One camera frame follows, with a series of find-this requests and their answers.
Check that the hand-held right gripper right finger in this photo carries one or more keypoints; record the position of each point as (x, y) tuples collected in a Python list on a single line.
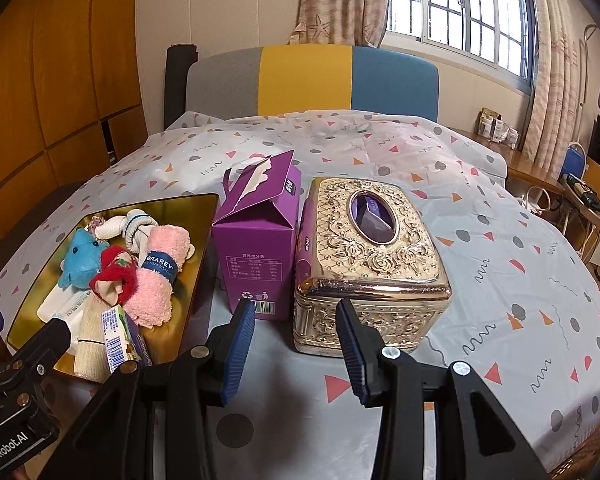
[(355, 360)]

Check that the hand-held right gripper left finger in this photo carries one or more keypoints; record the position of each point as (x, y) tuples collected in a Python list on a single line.
[(237, 355)]

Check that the white soap packet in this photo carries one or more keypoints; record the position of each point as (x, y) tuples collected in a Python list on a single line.
[(50, 307)]

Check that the white tissue pack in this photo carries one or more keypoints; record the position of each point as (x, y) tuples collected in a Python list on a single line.
[(75, 325)]

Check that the beige towel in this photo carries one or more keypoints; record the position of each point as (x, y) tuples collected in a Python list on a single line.
[(92, 340)]

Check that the blue white packet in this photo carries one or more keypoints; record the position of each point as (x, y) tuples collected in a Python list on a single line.
[(122, 337)]

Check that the blue plush toy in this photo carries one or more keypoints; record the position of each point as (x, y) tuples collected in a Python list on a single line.
[(80, 265)]

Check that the red plush toy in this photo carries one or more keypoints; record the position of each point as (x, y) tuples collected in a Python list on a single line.
[(112, 265)]

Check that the pink towel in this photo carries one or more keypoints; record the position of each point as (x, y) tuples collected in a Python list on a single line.
[(155, 280)]

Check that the gold tray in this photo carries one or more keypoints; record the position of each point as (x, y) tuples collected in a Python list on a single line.
[(200, 240)]

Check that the white knotted sock blue band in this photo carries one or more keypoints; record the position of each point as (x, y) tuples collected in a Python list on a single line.
[(135, 227)]

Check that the ornate gold tissue box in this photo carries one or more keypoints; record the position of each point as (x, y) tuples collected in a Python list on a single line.
[(375, 270)]

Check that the purple carton box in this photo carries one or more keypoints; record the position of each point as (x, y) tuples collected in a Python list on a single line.
[(260, 250)]

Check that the wooden desk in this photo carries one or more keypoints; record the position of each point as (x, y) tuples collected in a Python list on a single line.
[(510, 160)]

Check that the wooden wardrobe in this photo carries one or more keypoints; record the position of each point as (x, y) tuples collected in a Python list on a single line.
[(55, 70)]

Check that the desk organiser box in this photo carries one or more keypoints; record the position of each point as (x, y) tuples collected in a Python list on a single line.
[(497, 127)]

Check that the grey yellow blue headboard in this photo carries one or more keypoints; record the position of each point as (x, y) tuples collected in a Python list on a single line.
[(305, 80)]

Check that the round stool with clutter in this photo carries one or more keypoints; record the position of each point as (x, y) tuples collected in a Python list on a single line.
[(585, 192)]

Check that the blue chair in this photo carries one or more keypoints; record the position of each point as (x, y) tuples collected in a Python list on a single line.
[(573, 160)]

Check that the patterned beige curtain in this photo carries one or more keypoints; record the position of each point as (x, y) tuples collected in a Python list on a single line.
[(340, 0), (555, 70)]

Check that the barred window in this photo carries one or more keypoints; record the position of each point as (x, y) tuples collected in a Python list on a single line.
[(465, 10)]

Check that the black headboard post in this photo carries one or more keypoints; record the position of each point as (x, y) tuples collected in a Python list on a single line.
[(180, 85)]

